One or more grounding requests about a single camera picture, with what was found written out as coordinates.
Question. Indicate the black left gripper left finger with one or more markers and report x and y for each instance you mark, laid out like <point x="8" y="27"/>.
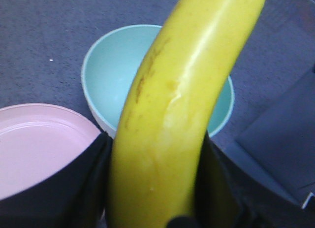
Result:
<point x="74" y="197"/>

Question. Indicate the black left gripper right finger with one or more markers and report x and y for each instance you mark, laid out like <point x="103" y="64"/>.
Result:
<point x="215" y="205"/>

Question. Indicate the yellow banana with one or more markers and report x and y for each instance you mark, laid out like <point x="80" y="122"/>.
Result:
<point x="161" y="129"/>

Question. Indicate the pink plate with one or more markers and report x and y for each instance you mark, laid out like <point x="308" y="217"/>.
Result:
<point x="36" y="141"/>

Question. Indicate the green bowl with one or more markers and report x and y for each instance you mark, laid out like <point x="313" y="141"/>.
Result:
<point x="109" y="68"/>

